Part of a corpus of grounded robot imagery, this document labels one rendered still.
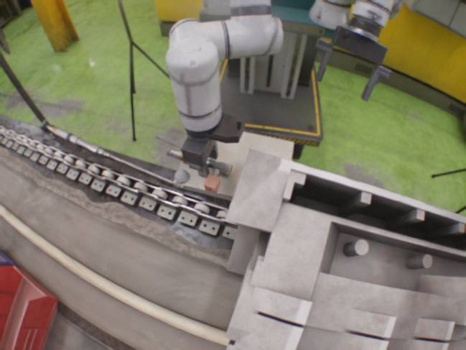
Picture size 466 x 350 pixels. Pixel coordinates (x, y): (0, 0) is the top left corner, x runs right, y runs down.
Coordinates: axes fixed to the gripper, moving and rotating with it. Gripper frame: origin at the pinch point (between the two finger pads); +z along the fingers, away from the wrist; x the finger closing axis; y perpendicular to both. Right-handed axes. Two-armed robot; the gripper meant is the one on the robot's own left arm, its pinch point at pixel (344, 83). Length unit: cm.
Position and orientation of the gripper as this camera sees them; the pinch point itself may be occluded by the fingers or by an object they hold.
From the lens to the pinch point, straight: 66.4
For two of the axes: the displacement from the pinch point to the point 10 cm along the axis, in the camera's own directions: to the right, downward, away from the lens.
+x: 9.4, 3.2, -0.6
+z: -2.2, 7.6, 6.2
